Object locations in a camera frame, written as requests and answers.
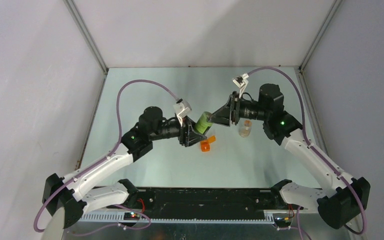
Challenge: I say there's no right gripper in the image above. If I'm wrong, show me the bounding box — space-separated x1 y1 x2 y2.
207 91 269 128

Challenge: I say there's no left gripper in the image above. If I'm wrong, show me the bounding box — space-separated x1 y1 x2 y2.
149 114 206 147

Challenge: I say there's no green pill bottle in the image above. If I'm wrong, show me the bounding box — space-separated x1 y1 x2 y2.
193 111 213 135

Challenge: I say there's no orange pill box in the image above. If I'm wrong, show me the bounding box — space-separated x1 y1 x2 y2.
200 135 216 153

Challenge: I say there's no clear pill bottle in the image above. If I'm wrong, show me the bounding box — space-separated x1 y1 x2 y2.
238 119 252 138

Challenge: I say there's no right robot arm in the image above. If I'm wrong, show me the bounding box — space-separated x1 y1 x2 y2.
209 83 371 229

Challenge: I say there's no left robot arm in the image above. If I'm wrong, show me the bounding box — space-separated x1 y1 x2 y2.
42 106 211 229

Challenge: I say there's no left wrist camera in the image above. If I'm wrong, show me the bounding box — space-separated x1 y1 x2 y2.
173 98 192 127

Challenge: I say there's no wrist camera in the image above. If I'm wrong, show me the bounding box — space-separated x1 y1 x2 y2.
173 98 192 127
232 73 249 99

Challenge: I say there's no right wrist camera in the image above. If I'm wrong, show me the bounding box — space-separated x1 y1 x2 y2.
232 73 249 99

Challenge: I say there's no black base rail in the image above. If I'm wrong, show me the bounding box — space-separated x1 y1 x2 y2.
85 187 319 223

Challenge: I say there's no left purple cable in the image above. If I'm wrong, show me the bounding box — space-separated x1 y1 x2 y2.
33 79 181 233

